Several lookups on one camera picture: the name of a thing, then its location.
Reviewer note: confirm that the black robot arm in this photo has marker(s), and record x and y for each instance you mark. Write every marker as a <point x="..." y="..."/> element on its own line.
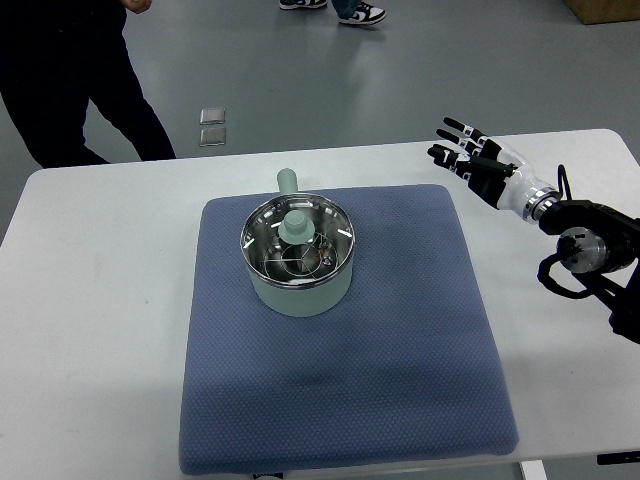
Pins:
<point x="593" y="240"/>

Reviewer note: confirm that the black white sneaker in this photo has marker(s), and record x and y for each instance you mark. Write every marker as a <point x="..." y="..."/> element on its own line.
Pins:
<point x="361" y="14"/>
<point x="302" y="4"/>

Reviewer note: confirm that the lower metal floor plate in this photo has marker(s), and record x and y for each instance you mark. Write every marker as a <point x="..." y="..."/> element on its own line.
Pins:
<point x="213" y="136"/>

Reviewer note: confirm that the white table leg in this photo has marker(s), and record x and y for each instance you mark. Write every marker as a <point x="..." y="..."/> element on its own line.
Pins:
<point x="533" y="470"/>

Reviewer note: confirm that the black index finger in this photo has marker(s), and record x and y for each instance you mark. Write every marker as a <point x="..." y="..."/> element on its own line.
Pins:
<point x="455" y="162"/>

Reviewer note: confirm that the blue quilted mat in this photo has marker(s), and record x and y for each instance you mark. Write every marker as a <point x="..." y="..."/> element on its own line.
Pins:
<point x="403" y="368"/>

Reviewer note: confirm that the glass lid with green knob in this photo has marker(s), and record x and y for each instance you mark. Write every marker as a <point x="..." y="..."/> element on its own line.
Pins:
<point x="298" y="241"/>

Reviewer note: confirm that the metal floor plate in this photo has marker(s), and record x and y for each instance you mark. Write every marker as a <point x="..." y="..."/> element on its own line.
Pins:
<point x="213" y="136"/>
<point x="212" y="115"/>

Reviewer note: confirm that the black bracket under table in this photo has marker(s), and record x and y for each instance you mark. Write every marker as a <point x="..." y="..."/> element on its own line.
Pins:
<point x="618" y="458"/>

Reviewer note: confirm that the cardboard box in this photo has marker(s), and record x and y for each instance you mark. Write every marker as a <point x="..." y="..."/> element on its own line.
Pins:
<point x="593" y="12"/>

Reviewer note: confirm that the upper metal floor plate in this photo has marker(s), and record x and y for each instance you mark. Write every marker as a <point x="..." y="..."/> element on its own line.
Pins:
<point x="212" y="115"/>

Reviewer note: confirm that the person in black trousers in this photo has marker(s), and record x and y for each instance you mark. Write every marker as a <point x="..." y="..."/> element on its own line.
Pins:
<point x="57" y="58"/>

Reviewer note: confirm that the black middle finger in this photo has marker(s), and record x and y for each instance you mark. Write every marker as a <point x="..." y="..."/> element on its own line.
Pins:
<point x="470" y="140"/>

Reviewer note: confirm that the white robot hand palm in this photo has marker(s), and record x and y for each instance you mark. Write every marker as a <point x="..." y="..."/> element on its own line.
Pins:
<point x="523" y="192"/>

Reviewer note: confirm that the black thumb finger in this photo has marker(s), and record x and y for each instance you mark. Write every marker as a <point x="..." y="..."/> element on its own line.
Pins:
<point x="492" y="167"/>

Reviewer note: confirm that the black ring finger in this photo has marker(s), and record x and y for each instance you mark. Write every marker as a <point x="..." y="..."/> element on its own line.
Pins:
<point x="459" y="126"/>

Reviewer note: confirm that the mint green pot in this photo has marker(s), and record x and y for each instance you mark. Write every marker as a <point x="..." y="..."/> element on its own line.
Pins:
<point x="300" y="302"/>

